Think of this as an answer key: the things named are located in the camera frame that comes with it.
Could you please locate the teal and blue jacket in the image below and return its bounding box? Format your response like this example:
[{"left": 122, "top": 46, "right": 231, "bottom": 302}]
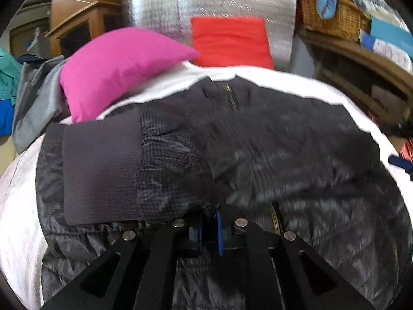
[{"left": 0, "top": 48, "right": 24, "bottom": 136}]

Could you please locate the grey garment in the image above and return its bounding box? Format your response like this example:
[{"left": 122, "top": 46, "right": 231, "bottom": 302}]
[{"left": 12, "top": 55, "right": 70, "bottom": 154}]

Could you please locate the black quilted jacket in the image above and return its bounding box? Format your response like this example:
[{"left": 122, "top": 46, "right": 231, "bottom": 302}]
[{"left": 35, "top": 75, "right": 413, "bottom": 310}]

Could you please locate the wicker basket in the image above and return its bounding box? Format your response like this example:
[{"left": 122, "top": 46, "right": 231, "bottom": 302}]
[{"left": 298, "top": 0, "right": 371, "bottom": 42}]

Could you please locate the pink pillow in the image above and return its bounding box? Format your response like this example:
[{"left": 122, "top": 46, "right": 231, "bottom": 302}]
[{"left": 60, "top": 27, "right": 201, "bottom": 123}]

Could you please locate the wooden side table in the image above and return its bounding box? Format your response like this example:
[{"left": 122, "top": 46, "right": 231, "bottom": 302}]
[{"left": 296, "top": 27, "right": 413, "bottom": 131}]

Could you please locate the folded red cloth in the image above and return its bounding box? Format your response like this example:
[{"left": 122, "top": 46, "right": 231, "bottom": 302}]
[{"left": 190, "top": 17, "right": 275, "bottom": 70}]

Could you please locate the white bed sheet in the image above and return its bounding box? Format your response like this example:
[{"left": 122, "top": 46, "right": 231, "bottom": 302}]
[{"left": 0, "top": 61, "right": 413, "bottom": 310}]

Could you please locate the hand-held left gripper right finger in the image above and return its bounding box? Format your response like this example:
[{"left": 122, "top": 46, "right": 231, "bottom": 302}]
[{"left": 216, "top": 211, "right": 375, "bottom": 310}]

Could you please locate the blue and white box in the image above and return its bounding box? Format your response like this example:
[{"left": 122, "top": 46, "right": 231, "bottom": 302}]
[{"left": 359, "top": 17, "right": 413, "bottom": 73}]

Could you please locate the wooden cabinet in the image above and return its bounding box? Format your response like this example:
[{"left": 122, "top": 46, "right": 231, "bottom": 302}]
[{"left": 45, "top": 0, "right": 130, "bottom": 59}]

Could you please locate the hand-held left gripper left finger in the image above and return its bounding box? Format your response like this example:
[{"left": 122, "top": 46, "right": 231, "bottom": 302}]
[{"left": 41, "top": 214, "right": 204, "bottom": 310}]

